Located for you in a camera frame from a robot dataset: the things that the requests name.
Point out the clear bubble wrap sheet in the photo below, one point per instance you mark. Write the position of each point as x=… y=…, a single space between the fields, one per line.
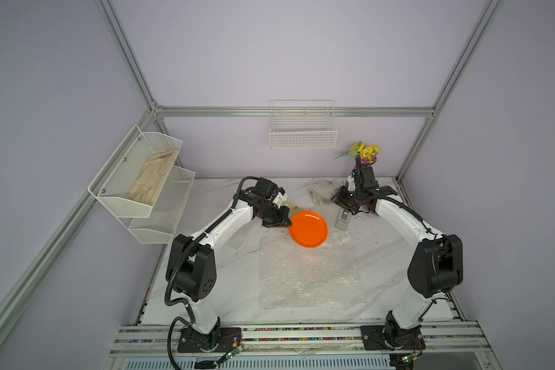
x=291 y=276
x=323 y=190

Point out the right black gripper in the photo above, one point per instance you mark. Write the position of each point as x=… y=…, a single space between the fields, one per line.
x=335 y=199

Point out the white wire wall basket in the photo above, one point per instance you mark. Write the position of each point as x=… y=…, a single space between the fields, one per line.
x=302 y=124

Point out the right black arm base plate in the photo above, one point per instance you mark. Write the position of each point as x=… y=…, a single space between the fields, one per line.
x=385 y=338

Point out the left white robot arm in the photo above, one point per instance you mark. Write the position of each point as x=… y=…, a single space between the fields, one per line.
x=191 y=270

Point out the yellow artificial flowers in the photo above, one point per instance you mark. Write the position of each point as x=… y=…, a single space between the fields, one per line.
x=366 y=153

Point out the upper white mesh shelf bin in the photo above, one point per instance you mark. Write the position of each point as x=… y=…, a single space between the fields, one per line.
x=130 y=184

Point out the beige cloth in bin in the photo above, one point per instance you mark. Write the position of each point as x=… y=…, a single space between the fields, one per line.
x=149 y=182

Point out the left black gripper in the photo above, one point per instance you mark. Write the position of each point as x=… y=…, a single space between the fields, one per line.
x=283 y=221

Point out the lower white mesh shelf bin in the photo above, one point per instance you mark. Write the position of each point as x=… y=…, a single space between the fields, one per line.
x=160 y=227

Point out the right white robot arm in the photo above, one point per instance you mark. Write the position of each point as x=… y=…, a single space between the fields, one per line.
x=436 y=266

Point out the white mesh shelf bin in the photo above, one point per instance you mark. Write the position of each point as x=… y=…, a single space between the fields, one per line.
x=130 y=184
x=160 y=227

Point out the orange dinner plate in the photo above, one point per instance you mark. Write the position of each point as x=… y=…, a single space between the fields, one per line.
x=308 y=229

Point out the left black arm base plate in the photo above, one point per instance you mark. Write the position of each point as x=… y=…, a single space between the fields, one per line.
x=218 y=340

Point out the aluminium front rail frame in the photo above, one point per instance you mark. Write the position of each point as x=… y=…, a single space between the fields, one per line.
x=313 y=339

